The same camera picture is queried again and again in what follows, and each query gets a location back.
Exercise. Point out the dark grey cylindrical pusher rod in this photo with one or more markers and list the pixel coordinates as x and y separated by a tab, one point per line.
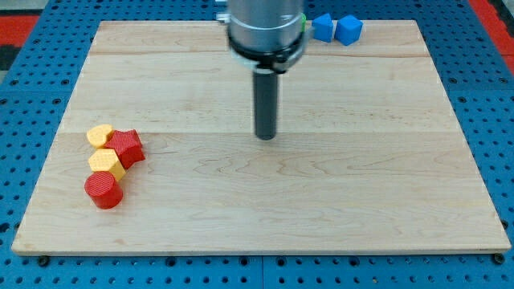
265	102

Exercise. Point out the green block behind arm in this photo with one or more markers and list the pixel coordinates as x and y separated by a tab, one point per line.
303	22

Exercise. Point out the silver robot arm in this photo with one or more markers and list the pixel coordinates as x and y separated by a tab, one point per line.
269	37

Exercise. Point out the blue triangular block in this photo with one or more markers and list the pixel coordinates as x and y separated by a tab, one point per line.
323	28

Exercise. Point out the blue cube block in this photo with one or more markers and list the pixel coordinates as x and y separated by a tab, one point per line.
348	30

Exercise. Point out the wooden board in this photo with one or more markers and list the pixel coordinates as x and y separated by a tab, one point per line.
369	157

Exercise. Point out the red star block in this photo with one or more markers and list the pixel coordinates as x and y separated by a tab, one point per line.
127	146

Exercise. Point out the yellow heart block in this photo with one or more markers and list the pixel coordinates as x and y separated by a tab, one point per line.
99	135

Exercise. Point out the yellow hexagon block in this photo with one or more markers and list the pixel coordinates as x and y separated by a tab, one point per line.
106	160

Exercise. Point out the red cylinder block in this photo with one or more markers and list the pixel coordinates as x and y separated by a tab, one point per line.
104	190

